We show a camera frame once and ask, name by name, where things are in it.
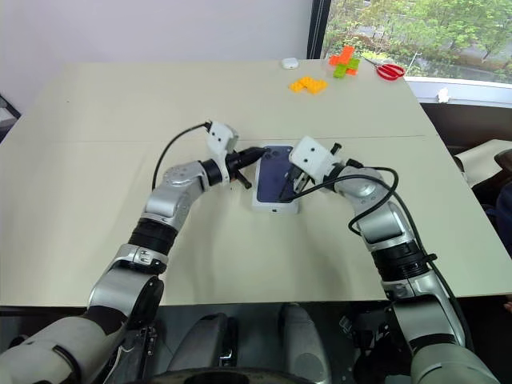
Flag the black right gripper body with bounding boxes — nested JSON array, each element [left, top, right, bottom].
[[288, 169, 318, 194]]

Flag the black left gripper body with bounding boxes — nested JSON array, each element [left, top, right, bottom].
[[225, 152, 246, 178]]

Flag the white phone box lid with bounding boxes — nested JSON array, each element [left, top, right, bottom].
[[250, 143, 302, 216]]

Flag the yellow toy brick assembly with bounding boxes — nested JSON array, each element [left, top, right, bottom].
[[288, 75, 330, 96]]

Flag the orange toy brick cross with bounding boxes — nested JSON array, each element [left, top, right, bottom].
[[329, 45, 357, 66]]

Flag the beige fabric sheet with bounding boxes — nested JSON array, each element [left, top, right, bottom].
[[453, 139, 512, 188]]

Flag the white window sill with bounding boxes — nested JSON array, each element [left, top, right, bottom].
[[403, 75, 512, 108]]

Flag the person in dark clothing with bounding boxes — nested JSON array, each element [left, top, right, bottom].
[[482, 148, 512, 243]]

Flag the black striped object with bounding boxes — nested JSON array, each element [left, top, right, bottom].
[[0, 93, 22, 143]]

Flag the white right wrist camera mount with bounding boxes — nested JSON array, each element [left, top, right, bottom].
[[288, 135, 342, 186]]

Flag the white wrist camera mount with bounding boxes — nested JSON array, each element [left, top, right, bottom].
[[205, 120, 240, 162], [288, 135, 342, 186]]

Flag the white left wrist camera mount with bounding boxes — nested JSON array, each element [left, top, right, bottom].
[[205, 120, 240, 162]]

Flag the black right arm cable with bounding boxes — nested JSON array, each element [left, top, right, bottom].
[[278, 166, 474, 350]]

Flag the red handled scissors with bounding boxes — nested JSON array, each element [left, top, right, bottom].
[[362, 57, 406, 83]]

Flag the black window frame post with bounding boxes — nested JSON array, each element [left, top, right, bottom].
[[306, 0, 331, 61]]

